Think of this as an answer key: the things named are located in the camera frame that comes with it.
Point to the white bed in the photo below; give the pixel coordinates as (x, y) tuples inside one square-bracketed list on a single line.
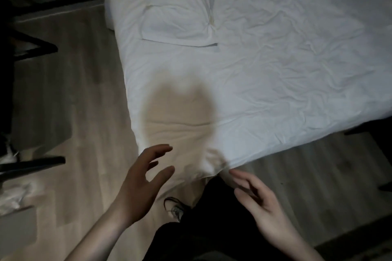
[(153, 71)]

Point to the person's left hand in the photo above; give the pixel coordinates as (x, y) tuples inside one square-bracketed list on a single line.
[(137, 190)]

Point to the grey box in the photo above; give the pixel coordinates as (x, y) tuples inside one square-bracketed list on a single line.
[(15, 233)]

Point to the white wrinkled duvet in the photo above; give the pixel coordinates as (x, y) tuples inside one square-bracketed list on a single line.
[(306, 56)]

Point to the white plastic bag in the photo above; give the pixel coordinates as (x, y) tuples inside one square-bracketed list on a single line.
[(15, 198)]

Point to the person's right hand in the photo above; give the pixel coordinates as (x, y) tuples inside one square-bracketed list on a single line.
[(272, 218)]

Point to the person's black trousers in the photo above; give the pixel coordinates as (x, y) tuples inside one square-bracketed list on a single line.
[(214, 233)]

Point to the white pillow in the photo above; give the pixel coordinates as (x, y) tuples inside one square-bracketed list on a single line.
[(180, 10)]

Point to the black furniture frame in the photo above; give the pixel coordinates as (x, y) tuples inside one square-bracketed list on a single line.
[(6, 86)]

